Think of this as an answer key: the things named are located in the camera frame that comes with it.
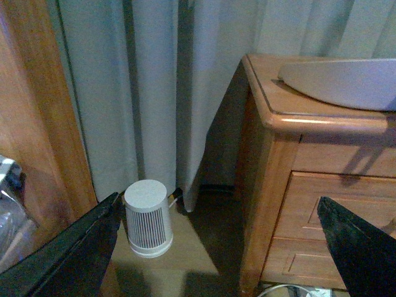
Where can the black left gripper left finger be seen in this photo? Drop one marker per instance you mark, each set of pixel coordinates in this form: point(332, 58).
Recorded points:
point(74, 262)

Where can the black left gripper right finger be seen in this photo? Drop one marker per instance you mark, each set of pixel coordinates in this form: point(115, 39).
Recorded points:
point(363, 254)

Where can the white plastic dustpan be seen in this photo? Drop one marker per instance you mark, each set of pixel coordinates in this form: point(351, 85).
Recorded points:
point(364, 84)

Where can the black white patterned pillow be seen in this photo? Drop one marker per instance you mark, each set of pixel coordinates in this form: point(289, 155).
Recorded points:
point(17, 225)

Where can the wooden nightstand cabinet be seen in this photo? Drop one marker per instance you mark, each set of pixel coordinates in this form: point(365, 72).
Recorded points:
point(294, 150)

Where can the wooden bed headboard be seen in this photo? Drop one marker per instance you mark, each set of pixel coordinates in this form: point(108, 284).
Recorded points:
point(38, 125)

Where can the light grey curtain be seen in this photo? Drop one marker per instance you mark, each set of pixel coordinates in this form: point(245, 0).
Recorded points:
point(149, 79)

